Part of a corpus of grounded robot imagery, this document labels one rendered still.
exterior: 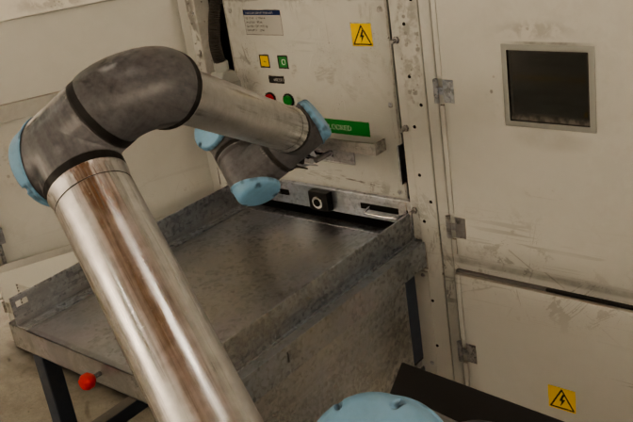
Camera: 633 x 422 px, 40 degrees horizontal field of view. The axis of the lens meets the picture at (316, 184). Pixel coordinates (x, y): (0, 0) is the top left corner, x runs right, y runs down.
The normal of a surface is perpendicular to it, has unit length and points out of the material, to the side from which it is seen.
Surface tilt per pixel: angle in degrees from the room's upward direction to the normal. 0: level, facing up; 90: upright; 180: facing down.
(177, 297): 45
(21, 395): 0
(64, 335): 0
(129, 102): 83
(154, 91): 81
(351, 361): 90
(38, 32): 90
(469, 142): 90
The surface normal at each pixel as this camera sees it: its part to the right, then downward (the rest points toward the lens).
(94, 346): -0.14, -0.92
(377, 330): 0.77, 0.13
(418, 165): -0.62, 0.36
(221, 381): 0.53, -0.63
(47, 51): 0.44, 0.26
